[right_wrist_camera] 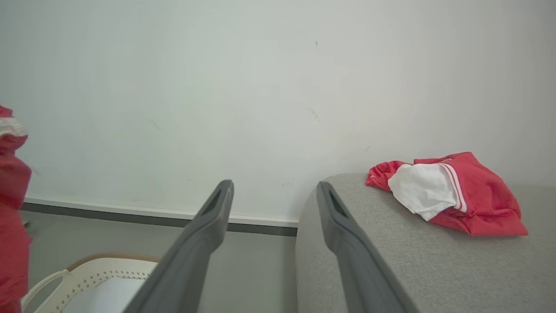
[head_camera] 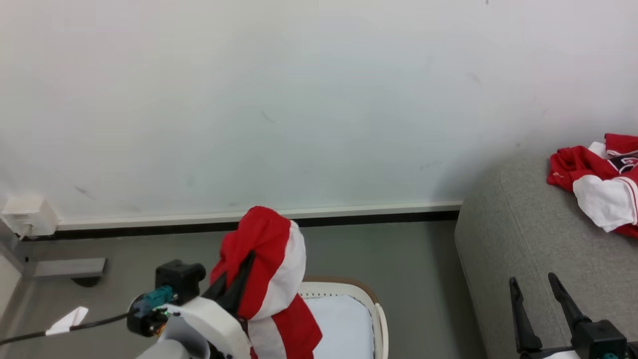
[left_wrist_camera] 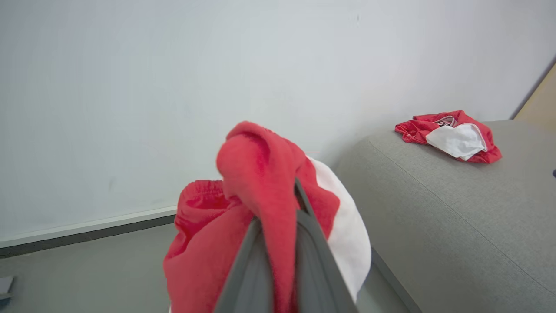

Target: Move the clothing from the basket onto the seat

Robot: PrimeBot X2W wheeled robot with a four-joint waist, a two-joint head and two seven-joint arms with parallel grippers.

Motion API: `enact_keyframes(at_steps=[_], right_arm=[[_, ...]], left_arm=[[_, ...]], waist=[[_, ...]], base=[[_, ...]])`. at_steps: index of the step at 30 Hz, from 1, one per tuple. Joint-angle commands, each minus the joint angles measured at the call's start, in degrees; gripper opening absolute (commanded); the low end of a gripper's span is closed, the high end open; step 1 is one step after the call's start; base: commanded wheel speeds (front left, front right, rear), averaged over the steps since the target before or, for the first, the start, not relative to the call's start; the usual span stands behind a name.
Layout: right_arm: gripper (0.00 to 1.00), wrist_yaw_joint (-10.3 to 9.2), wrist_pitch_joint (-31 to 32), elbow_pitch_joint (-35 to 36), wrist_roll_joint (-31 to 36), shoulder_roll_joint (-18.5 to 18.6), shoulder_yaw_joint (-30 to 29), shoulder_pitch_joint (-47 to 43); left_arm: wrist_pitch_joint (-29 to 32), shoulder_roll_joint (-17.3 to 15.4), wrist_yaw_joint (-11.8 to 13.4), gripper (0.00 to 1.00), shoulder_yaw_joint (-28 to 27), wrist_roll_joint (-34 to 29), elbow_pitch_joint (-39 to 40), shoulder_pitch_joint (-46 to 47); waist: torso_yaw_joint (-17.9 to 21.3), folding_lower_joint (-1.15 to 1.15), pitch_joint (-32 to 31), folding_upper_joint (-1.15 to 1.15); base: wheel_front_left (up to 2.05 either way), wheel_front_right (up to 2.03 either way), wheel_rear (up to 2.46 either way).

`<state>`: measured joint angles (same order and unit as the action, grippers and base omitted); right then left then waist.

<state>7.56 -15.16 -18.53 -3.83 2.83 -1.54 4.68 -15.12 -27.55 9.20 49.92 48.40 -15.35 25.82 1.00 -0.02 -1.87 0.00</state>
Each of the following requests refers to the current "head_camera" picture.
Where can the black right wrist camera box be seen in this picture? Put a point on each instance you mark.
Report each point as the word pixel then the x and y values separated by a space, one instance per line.
pixel 598 339

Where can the grey fabric sofa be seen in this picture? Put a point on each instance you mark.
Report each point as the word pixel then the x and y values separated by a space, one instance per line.
pixel 523 239

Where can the black round floor foot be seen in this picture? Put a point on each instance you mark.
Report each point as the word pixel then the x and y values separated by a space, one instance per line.
pixel 86 281

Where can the red and white shorts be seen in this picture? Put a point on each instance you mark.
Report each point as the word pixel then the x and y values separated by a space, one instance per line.
pixel 264 239

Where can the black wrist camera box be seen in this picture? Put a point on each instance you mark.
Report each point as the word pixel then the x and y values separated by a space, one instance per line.
pixel 598 339
pixel 179 279

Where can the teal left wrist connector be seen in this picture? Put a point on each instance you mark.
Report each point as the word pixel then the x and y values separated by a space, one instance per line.
pixel 158 296

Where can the grey metal floor bracket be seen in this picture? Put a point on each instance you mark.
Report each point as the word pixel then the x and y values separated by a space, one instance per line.
pixel 70 267

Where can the white basket liner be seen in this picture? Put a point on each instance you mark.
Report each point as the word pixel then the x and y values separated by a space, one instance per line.
pixel 344 329

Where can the white wall socket box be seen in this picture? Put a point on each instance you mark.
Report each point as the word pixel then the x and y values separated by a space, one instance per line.
pixel 30 214

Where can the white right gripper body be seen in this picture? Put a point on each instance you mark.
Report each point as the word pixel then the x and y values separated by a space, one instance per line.
pixel 548 354

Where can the red white jersey black logo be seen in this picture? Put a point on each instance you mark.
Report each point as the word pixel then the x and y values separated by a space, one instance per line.
pixel 603 194

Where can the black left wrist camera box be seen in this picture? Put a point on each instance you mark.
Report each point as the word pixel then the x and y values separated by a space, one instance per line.
pixel 179 279

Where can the white baseboard strip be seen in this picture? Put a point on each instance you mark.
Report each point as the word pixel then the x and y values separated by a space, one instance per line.
pixel 149 219

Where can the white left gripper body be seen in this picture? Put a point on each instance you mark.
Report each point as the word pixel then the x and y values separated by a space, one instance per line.
pixel 219 324

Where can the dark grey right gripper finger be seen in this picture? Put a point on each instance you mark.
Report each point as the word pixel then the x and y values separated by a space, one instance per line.
pixel 568 304
pixel 526 324

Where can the cream laundry basket brown rim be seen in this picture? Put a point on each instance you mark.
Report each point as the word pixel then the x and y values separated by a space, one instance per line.
pixel 381 324

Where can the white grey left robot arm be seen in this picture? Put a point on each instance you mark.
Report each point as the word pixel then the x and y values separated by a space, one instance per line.
pixel 167 350

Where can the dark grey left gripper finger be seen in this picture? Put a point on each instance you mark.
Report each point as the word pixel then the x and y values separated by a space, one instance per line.
pixel 241 286
pixel 217 290

